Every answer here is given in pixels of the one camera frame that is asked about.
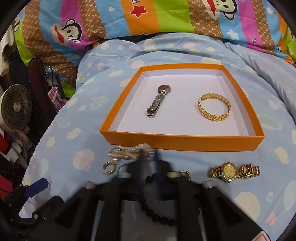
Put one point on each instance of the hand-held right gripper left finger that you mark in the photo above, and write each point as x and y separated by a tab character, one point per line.
141	170

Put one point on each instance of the gold hoop earring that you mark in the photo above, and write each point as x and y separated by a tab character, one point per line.
108	172

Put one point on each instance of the gold woven bangle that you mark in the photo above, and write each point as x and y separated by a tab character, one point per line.
225	113

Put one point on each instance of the dark wooden chair back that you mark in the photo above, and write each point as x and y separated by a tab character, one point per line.
38	92

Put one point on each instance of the white round fan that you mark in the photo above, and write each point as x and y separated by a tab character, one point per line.
15	107

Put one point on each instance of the colourful striped printed blanket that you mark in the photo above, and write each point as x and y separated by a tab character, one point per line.
173	16

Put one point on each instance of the gold wrist watch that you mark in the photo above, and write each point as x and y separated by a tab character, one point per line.
231	172

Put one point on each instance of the pile of clothes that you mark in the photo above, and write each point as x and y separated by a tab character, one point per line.
11	157

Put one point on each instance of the silver wrist watch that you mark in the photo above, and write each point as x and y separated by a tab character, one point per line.
157	102

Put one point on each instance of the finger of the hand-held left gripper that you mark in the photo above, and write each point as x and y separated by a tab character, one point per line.
47	207
37	186

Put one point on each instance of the light blue spotted blanket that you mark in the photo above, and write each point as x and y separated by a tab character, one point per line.
92	115

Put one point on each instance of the silver hoop earring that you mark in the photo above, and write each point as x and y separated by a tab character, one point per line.
120	170

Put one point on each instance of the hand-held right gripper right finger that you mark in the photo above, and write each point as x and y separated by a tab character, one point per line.
157	165

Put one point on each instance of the orange cardboard box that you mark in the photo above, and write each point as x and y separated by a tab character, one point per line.
129	136

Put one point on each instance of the pink plaid cloth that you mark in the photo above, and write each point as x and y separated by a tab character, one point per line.
55	97

